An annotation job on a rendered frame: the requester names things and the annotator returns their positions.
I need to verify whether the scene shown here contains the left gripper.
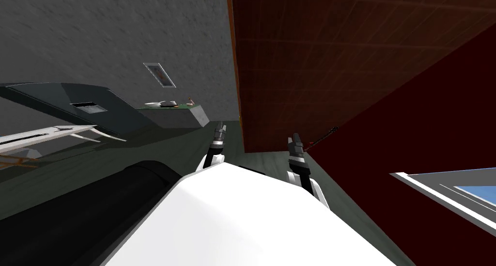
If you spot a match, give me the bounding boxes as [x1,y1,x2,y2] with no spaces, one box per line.
[213,120,228,142]

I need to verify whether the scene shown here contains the white framed window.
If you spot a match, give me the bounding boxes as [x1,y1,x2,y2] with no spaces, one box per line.
[389,167,496,237]

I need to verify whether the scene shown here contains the grey cabinet with items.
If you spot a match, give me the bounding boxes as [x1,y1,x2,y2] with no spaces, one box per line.
[135,96,210,129]

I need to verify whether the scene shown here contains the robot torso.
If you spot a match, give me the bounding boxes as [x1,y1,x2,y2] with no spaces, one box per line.
[100,161,397,266]

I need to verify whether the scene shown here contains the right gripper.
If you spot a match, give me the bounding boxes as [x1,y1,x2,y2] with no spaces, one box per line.
[287,133,307,159]

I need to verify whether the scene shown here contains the framed wall picture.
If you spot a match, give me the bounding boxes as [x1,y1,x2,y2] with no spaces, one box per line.
[143,62,177,89]

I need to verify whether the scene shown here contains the brown wooden door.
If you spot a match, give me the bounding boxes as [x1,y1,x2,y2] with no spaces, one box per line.
[226,0,496,154]

